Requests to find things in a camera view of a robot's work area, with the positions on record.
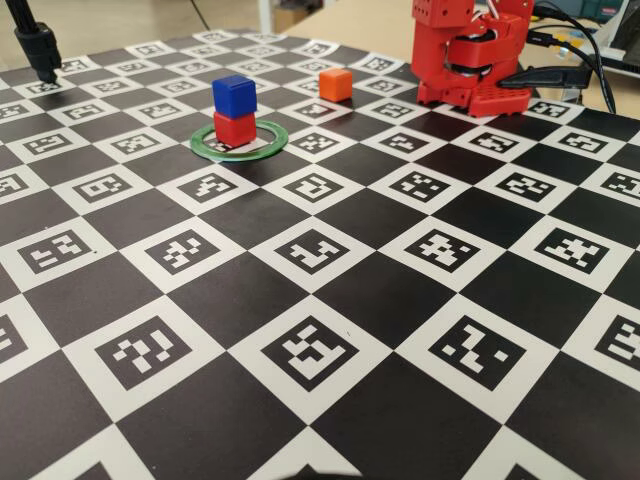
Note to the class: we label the red cube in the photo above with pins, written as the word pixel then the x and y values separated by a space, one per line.
pixel 235 130

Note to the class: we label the orange cube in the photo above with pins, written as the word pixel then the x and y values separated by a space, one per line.
pixel 335 86

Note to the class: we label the blue cube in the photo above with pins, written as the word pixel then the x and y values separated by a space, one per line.
pixel 234 97

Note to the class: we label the red robot arm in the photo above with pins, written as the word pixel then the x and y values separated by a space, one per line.
pixel 435 45

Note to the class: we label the red robot base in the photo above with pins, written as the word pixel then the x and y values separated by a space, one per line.
pixel 495 102

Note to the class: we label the black white marker board mat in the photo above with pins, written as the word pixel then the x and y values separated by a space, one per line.
pixel 380 300

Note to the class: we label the cardboard box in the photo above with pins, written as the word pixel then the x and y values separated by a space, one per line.
pixel 291 15

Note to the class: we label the white furniture leg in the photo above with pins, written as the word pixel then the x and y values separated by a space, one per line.
pixel 265 15

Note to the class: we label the black USB plug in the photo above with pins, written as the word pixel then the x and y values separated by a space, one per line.
pixel 542 39

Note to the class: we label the grey laptop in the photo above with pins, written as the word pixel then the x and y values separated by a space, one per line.
pixel 622 42

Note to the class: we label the green box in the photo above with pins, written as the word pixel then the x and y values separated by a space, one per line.
pixel 597 7

